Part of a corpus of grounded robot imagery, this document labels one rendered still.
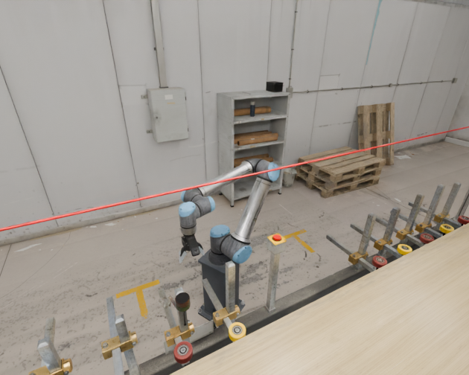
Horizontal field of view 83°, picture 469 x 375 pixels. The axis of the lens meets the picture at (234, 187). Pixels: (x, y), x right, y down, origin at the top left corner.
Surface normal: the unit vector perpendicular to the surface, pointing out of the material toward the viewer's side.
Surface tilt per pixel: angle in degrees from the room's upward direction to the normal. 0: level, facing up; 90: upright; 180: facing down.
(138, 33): 90
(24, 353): 0
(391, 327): 0
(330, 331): 0
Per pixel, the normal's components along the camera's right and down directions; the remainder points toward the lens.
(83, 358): 0.00, -0.89
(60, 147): 0.46, 0.41
